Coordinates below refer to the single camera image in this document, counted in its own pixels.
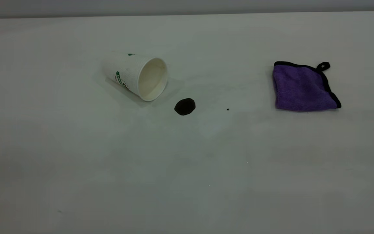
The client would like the white paper coffee cup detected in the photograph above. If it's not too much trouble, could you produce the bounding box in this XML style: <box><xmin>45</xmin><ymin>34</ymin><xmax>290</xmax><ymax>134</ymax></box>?
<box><xmin>101</xmin><ymin>53</ymin><xmax>168</xmax><ymax>102</ymax></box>

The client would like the purple cloth with black trim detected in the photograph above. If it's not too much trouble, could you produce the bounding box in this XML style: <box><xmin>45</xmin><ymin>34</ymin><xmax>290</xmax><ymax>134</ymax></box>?
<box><xmin>273</xmin><ymin>61</ymin><xmax>342</xmax><ymax>112</ymax></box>

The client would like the dark coffee spill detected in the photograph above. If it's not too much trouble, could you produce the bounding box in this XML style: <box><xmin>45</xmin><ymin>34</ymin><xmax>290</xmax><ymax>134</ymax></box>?
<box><xmin>174</xmin><ymin>98</ymin><xmax>196</xmax><ymax>116</ymax></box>

